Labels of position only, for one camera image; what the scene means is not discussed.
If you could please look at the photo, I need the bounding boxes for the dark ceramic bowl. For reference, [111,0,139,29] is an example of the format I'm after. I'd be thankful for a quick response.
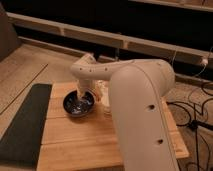
[63,90,95,118]

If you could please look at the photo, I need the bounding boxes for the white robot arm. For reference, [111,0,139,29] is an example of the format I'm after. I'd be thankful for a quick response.
[71,54,179,171]

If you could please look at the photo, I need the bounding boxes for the white paper cup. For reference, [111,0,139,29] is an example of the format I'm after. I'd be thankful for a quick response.
[101,88,111,115]

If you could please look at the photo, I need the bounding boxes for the grey sofa corner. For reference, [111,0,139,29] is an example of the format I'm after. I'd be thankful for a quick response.
[0,3,21,62]

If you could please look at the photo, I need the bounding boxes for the black floor mat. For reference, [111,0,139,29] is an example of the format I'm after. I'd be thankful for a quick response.
[0,84,52,167]

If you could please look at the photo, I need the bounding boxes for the white wooden shelf rail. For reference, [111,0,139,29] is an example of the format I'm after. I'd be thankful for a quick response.
[7,12,213,68]

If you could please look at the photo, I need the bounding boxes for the black cables on floor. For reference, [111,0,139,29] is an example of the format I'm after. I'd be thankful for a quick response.
[166,79,213,171]

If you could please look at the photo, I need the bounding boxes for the white power plug cable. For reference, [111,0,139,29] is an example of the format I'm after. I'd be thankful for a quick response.
[169,46,213,79]

